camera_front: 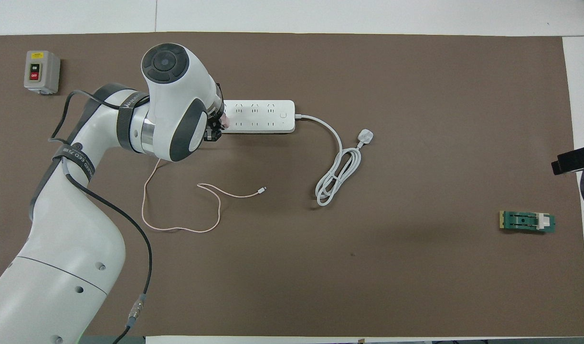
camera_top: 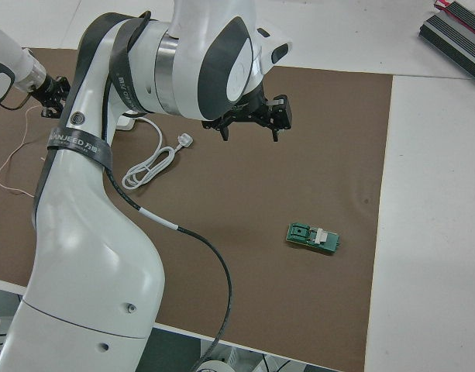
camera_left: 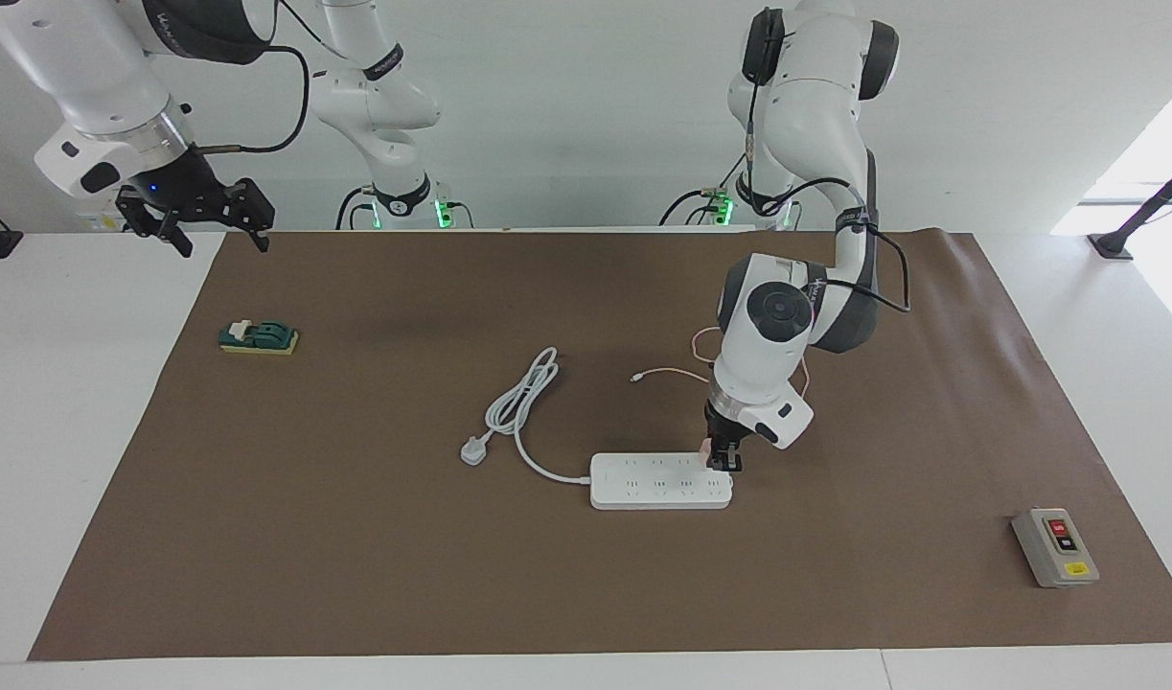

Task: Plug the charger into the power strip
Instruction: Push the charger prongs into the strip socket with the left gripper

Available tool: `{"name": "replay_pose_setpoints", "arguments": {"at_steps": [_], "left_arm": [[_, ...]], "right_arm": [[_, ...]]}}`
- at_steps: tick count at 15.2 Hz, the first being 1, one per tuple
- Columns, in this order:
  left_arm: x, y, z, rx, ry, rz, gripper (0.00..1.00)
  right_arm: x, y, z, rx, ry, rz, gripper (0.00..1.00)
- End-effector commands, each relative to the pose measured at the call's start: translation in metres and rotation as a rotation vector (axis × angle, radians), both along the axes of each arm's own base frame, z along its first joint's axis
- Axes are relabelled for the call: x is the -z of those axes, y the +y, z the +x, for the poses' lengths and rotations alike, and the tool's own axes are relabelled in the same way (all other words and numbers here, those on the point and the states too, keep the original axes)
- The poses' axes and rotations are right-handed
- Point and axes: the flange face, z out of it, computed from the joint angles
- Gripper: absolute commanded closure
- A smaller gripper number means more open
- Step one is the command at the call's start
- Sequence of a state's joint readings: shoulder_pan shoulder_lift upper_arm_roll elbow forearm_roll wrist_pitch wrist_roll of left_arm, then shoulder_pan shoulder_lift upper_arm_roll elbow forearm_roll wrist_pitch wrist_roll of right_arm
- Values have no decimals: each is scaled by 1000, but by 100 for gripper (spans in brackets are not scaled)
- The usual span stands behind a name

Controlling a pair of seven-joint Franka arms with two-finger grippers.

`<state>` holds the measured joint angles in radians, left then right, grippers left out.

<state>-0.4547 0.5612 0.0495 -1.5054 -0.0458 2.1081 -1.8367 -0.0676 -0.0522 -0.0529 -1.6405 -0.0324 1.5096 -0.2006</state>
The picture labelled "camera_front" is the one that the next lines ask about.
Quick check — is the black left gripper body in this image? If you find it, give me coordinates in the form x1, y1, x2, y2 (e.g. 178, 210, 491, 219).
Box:
203, 84, 225, 143

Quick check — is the pink charging cable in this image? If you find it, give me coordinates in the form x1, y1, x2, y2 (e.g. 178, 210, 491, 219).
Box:
141, 158, 267, 234

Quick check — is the white power strip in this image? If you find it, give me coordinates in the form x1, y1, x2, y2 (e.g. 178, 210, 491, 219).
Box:
223, 99, 296, 134

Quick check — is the green circuit board module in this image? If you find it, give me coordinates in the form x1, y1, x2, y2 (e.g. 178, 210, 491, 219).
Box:
499, 211, 556, 234

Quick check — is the brown table mat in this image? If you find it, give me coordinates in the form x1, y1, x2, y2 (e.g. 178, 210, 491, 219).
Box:
0, 32, 584, 337

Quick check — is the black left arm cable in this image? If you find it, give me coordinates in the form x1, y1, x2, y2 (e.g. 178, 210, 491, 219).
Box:
48, 90, 152, 344

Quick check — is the white power cord with plug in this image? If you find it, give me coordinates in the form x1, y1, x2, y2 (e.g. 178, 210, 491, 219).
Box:
294, 114, 374, 207

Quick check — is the grey on-off switch box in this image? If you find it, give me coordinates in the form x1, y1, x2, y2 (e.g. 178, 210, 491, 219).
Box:
24, 50, 61, 95

